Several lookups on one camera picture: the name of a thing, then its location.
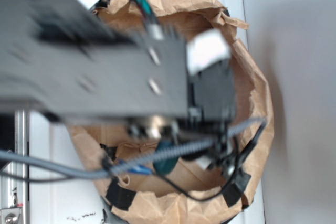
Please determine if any black metal bracket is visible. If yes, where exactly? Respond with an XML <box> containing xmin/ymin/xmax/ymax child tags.
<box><xmin>0</xmin><ymin>113</ymin><xmax>16</xmax><ymax>172</ymax></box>

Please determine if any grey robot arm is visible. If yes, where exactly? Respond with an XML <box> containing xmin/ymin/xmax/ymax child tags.
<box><xmin>1</xmin><ymin>0</ymin><xmax>236</xmax><ymax>129</ymax></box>

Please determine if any brown paper bag bin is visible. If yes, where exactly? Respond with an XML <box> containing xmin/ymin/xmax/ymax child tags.
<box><xmin>67</xmin><ymin>0</ymin><xmax>274</xmax><ymax>223</ymax></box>

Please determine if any thin black cable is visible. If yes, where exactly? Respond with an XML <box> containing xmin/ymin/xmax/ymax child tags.
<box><xmin>0</xmin><ymin>123</ymin><xmax>266</xmax><ymax>202</ymax></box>

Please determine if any dark green plastic pickle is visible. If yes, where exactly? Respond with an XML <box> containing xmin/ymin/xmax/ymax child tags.
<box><xmin>153</xmin><ymin>141</ymin><xmax>179</xmax><ymax>175</ymax></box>

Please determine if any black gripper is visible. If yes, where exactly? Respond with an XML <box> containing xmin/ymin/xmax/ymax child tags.
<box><xmin>188</xmin><ymin>60</ymin><xmax>236</xmax><ymax>130</ymax></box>

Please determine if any aluminium frame rail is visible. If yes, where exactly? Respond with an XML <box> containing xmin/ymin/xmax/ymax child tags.
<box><xmin>1</xmin><ymin>110</ymin><xmax>29</xmax><ymax>223</ymax></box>

